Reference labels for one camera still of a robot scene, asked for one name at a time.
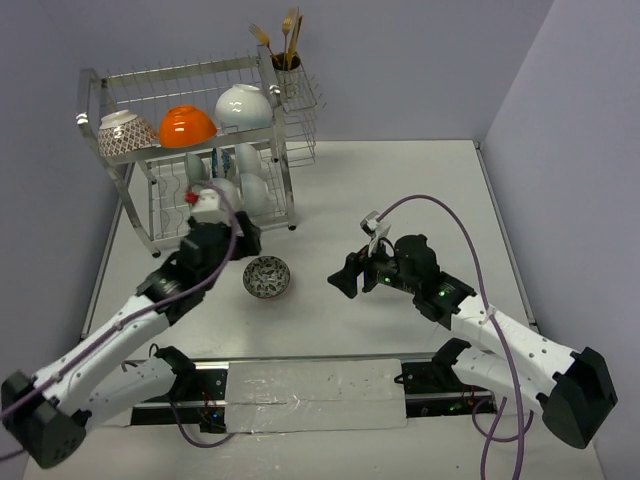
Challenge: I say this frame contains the gold knife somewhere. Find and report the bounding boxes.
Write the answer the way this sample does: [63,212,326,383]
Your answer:
[287,14,303,69]

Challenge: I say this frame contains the taped white cover sheet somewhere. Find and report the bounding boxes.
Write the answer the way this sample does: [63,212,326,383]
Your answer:
[225,359,407,433]

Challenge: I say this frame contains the mint bowl gold rim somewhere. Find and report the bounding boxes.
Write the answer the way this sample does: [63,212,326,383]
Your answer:
[184,153,208,184]

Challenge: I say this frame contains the black mounting rail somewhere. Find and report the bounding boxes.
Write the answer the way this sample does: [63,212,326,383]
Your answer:
[130,357,495,433]

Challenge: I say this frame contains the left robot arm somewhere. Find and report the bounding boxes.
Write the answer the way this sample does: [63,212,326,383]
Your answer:
[1,211,261,469]

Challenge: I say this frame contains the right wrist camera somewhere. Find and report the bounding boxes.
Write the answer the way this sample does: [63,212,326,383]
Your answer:
[360,211,391,257]

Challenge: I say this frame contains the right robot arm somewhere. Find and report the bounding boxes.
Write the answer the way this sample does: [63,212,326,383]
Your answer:
[327,235,617,449]

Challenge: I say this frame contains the white bowl brown pattern stack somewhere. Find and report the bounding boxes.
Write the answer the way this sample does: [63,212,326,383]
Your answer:
[215,84,273,129]

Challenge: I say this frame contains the gold fork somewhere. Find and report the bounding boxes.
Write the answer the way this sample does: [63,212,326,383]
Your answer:
[281,7,297,68]

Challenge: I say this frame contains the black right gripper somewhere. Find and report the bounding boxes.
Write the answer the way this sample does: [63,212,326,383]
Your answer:
[327,233,420,298]

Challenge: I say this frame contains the white bowl orange stack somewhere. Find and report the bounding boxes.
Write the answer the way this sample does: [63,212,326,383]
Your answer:
[211,178,244,212]

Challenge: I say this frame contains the stainless steel dish rack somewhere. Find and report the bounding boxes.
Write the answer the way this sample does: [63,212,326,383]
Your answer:
[76,47,322,257]

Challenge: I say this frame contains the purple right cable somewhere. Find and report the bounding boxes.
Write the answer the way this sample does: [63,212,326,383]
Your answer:
[379,193,534,480]

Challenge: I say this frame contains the white orange bottom bowl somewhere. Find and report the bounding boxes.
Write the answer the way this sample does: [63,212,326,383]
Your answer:
[158,105,217,149]

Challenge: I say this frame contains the blue floral bowl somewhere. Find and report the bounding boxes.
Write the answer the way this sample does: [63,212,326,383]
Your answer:
[219,149,236,179]

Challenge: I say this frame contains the white bowl front stack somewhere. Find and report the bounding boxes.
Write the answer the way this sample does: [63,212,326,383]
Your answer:
[240,173,270,216]

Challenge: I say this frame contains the perforated steel cutlery holder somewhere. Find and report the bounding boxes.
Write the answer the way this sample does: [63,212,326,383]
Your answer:
[269,52,304,103]

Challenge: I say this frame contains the brown lattice pattern bowl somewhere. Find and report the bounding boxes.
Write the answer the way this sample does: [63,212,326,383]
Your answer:
[98,110,158,157]

